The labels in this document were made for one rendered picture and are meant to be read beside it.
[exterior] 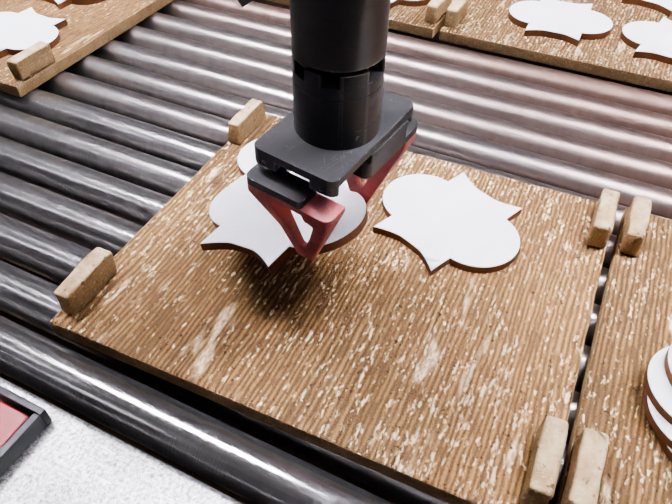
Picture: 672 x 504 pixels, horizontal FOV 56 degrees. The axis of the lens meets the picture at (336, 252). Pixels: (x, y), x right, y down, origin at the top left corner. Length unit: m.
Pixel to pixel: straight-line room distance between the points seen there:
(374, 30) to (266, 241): 0.19
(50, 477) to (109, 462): 0.04
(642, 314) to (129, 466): 0.43
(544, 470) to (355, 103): 0.26
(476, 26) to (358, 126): 0.60
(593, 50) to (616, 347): 0.51
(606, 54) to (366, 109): 0.60
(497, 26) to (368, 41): 0.63
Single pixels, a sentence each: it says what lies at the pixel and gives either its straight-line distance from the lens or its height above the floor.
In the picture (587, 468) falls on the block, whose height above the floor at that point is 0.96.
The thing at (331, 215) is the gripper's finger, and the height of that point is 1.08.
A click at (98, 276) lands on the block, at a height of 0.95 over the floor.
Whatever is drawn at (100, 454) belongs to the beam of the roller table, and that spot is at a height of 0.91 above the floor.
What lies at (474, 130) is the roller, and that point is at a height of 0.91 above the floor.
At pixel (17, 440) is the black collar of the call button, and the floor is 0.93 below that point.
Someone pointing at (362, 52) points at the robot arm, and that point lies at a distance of 0.37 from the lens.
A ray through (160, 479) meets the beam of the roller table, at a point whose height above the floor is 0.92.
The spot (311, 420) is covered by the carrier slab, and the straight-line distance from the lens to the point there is 0.47.
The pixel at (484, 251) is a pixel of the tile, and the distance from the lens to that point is 0.58.
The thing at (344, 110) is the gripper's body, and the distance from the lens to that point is 0.39.
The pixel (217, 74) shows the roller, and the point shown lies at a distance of 0.89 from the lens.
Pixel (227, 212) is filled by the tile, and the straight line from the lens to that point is 0.54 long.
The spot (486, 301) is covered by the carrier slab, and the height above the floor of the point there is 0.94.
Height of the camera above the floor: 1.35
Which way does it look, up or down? 45 degrees down
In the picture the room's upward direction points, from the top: straight up
